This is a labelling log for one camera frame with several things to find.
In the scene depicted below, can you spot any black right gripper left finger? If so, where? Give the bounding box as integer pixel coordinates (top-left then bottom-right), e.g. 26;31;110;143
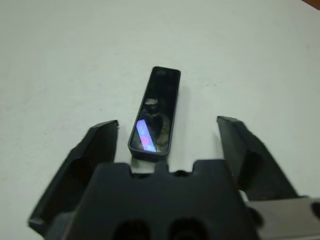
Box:
27;119;120;232

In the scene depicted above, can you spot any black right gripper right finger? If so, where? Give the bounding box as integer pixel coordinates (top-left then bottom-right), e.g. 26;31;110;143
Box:
216;115;301;201

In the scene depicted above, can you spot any slim black camera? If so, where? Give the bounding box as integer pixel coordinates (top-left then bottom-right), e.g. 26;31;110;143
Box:
127;66;182;161

